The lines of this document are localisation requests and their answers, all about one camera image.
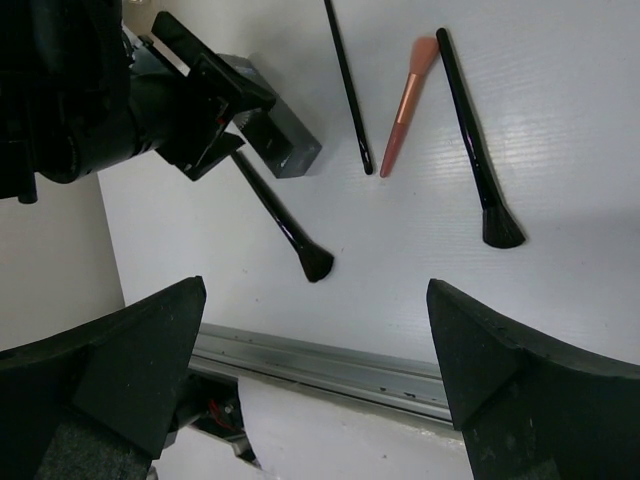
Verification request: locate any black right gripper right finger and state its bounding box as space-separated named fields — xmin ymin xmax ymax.
xmin=426 ymin=279 xmax=639 ymax=479

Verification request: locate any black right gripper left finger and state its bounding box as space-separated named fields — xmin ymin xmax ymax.
xmin=1 ymin=276 xmax=206 ymax=479

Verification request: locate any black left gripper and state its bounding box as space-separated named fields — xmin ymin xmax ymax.
xmin=131 ymin=11 xmax=276 ymax=181

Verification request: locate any grey cosmetic box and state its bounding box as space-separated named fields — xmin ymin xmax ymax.
xmin=221 ymin=54 xmax=322 ymax=179

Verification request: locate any black fan brush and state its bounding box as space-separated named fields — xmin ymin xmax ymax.
xmin=436 ymin=27 xmax=526 ymax=249
xmin=231 ymin=151 xmax=335 ymax=283

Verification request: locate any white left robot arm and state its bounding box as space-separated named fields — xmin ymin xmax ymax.
xmin=1 ymin=1 xmax=275 ymax=204

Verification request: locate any pink makeup brush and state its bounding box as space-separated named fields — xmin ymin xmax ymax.
xmin=380 ymin=36 xmax=439 ymax=178

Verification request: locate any thin black eyeliner brush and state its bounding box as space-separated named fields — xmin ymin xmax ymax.
xmin=323 ymin=0 xmax=374 ymax=175

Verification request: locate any white foam board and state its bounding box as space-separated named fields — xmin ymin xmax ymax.
xmin=154 ymin=377 xmax=473 ymax=479

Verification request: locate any aluminium rail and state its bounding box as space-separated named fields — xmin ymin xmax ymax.
xmin=192 ymin=324 xmax=453 ymax=428

